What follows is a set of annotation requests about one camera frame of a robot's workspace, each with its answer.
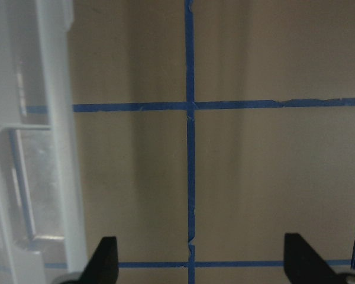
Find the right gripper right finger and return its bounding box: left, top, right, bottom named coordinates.
left=283, top=233, right=346, bottom=284

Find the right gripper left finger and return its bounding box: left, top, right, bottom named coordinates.
left=80, top=237, right=119, bottom=284

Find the clear plastic box lid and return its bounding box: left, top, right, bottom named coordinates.
left=0, top=1, right=87, bottom=283

